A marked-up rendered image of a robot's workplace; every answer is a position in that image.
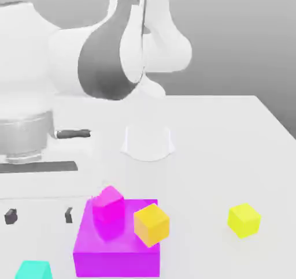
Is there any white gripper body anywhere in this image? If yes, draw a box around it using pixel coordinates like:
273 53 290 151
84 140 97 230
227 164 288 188
0 154 93 200

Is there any small magenta cube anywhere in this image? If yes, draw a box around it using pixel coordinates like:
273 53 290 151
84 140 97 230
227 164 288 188
91 185 126 241

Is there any small teal cube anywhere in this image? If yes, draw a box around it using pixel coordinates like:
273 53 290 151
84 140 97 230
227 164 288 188
14 260 54 279

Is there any small orange cube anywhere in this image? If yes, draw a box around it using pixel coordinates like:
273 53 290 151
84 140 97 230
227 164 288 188
133 203 171 249

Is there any small yellow cube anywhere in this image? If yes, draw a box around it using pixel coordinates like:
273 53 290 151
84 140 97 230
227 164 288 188
227 202 262 240

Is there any large magenta box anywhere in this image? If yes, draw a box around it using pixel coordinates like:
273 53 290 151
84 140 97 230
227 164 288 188
72 198 161 279

